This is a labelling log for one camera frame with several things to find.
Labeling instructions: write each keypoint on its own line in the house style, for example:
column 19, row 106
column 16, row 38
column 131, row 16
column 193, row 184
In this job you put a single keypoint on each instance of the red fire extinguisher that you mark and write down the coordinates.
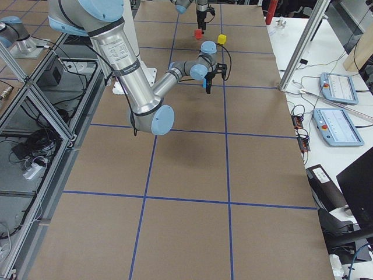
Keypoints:
column 271, row 11

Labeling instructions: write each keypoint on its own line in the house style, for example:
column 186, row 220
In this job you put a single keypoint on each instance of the white power strip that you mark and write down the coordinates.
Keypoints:
column 32, row 171

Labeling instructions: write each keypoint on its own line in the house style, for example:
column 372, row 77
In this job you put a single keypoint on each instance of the teach pendant tablet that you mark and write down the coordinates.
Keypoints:
column 338, row 88
column 336, row 127

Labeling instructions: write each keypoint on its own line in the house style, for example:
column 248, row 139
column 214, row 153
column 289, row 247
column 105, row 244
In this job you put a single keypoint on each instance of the near teach pendant tablet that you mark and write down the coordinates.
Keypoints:
column 336, row 127

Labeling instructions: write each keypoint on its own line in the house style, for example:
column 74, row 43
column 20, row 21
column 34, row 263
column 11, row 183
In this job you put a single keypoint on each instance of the far teach pendant tablet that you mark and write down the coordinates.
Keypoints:
column 338, row 88

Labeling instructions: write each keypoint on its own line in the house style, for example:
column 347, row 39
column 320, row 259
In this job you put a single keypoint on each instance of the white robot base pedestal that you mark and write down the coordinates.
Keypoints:
column 129, row 30

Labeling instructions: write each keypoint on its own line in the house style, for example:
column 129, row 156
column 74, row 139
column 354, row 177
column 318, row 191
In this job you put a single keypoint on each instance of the yellow wooden block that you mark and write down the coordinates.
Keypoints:
column 221, row 40

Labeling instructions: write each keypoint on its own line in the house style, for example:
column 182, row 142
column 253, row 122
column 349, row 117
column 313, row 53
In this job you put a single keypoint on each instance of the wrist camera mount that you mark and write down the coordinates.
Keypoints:
column 221, row 69
column 212, row 11

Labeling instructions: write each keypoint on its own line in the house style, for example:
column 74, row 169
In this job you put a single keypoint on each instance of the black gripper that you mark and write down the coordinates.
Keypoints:
column 200, row 12
column 210, row 76

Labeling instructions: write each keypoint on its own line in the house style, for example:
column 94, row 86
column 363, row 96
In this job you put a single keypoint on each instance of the red wooden block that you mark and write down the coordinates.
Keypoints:
column 198, row 34

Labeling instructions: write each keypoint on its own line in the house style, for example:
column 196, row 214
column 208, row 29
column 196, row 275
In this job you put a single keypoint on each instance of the aluminium frame post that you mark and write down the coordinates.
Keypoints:
column 310, row 29

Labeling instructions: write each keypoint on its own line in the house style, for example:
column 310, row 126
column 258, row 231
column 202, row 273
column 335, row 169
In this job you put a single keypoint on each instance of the black desktop box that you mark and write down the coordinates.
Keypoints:
column 324, row 188

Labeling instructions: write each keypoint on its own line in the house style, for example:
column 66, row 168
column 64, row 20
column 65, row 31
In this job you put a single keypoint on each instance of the black computer monitor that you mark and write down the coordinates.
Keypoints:
column 355, row 182

